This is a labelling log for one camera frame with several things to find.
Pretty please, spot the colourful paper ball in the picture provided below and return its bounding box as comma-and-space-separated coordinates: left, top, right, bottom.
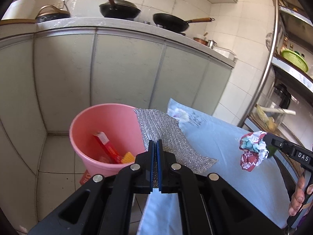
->
239, 131, 269, 172

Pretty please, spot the red cardboard box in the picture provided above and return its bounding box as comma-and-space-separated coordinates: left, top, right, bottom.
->
93, 132, 122, 164

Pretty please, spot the yellow foam fruit net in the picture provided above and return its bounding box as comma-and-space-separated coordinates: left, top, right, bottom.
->
121, 152, 135, 163

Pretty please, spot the silver mesh dish cloth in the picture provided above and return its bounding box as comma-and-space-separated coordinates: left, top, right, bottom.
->
134, 108, 218, 174

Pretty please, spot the pink plastic trash bucket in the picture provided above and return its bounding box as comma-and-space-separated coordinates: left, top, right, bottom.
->
69, 103, 145, 177

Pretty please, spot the grey kitchen cabinet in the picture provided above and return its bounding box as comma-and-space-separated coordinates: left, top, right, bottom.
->
1, 18, 236, 233

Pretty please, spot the person's right hand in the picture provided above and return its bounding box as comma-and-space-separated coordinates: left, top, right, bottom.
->
288, 174, 305, 216

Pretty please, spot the green bell pepper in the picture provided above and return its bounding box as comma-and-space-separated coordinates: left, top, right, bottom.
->
266, 145, 277, 158

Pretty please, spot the red box under bucket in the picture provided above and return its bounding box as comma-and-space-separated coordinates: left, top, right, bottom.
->
80, 170, 91, 186

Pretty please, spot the ginger root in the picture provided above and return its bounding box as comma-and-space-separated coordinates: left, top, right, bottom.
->
266, 117, 277, 132

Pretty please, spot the white leek stalk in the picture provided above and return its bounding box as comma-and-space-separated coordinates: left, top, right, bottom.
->
257, 105, 296, 116

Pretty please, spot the steel shelf rack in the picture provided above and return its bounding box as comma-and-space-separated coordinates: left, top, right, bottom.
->
237, 0, 313, 177

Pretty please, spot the light blue floral tablecloth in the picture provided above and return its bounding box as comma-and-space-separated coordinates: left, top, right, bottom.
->
137, 99, 290, 234

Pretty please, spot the clear glass container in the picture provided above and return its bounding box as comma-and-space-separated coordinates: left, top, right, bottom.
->
252, 94, 286, 132

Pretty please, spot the black blender jug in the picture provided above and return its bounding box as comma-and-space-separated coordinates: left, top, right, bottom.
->
273, 83, 291, 109

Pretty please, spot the green plastic basket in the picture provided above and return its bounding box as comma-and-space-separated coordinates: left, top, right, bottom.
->
281, 49, 309, 73

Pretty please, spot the white rectangular dish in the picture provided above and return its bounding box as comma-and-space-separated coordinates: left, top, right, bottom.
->
213, 46, 237, 61

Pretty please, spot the small steel cup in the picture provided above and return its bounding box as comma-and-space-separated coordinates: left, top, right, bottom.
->
207, 40, 217, 49

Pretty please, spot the copper bowl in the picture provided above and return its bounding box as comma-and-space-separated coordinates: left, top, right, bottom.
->
193, 32, 209, 46

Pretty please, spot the black wok with lid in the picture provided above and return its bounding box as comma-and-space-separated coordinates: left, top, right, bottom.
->
99, 0, 141, 20

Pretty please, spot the white round appliance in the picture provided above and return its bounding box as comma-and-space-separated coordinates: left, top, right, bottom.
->
2, 0, 36, 20

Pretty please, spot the black wooden-handled frying pan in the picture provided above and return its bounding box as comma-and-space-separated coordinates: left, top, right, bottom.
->
153, 13, 215, 33

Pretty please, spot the dark pot with gold handle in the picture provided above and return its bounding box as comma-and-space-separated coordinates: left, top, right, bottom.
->
36, 5, 71, 23

